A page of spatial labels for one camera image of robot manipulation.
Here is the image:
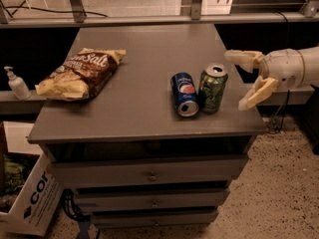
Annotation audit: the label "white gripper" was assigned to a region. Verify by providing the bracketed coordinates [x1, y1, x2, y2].
[224, 49, 304, 111]

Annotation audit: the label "green soda can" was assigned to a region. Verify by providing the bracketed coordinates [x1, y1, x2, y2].
[198, 63, 228, 114]

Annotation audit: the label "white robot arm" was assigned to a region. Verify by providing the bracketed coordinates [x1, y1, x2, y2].
[224, 47, 319, 111]

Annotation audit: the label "blue pepsi can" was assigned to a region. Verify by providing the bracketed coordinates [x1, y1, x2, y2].
[170, 72, 199, 118]

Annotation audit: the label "middle drawer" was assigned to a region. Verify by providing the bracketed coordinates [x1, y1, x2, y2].
[75, 188, 229, 213]

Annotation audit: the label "drawer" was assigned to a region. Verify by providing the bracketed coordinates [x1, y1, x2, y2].
[48, 154, 247, 188]
[75, 188, 229, 213]
[92, 209, 217, 229]

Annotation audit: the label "grey drawer cabinet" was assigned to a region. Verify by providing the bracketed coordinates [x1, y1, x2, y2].
[28, 24, 266, 220]

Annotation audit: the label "top drawer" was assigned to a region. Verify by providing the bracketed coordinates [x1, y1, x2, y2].
[48, 154, 247, 188]

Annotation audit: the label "bottom drawer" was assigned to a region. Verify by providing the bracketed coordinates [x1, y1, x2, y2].
[92, 209, 217, 229]

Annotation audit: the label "brown yellow chip bag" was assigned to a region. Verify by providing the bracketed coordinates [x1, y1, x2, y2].
[35, 48, 127, 102]

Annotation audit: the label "white pump bottle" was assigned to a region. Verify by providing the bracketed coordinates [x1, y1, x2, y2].
[4, 66, 31, 100]

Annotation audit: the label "white cardboard box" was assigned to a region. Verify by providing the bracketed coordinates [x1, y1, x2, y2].
[0, 121, 63, 236]

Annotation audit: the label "black floor cables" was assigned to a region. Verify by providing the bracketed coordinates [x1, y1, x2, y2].
[60, 189, 101, 239]

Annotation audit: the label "black cable on ledge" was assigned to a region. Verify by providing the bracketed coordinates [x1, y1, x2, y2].
[0, 0, 110, 18]

